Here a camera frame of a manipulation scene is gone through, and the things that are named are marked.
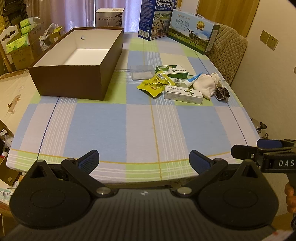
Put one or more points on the white pill bottle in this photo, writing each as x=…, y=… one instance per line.
x=177, y=82

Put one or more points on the brown cardboard storage box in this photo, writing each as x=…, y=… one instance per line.
x=80, y=64

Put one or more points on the dark velvet scrunchie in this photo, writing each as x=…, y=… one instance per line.
x=221, y=93

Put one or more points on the person's right hand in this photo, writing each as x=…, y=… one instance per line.
x=290, y=198

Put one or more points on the green blue milk box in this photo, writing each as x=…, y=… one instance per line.
x=193, y=30

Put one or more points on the white cloth pouch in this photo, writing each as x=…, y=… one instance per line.
x=206, y=85

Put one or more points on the white humidifier box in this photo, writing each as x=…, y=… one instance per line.
x=109, y=17

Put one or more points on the steel kettle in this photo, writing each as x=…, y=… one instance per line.
x=260, y=128

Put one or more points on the wall power socket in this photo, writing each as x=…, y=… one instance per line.
x=269, y=40

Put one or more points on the white ointment box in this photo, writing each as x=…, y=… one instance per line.
x=183, y=94

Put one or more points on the yellow snack packet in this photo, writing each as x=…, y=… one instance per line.
x=156, y=84

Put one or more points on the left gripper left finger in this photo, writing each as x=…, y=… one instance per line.
x=80, y=169

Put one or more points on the cardboard boxes with tissues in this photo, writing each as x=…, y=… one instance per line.
x=24, y=42

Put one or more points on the checkered tablecloth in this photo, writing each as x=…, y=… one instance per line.
x=139, y=138

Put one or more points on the clear plastic case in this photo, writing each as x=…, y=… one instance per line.
x=141, y=72

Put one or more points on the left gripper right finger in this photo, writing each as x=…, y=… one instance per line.
x=208, y=171

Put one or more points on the blue hand cream tube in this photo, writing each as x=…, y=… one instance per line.
x=189, y=82

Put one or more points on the beige dog print blanket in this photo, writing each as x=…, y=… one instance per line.
x=17, y=90

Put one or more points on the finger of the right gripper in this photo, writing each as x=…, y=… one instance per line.
x=273, y=144
x=254, y=153

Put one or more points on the white pill blister pack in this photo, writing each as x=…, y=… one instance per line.
x=217, y=80

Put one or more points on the quilted beige chair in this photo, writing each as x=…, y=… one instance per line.
x=227, y=52

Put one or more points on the blue milk carton box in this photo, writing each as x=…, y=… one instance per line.
x=155, y=17

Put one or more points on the green white spray box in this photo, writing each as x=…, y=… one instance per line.
x=174, y=71

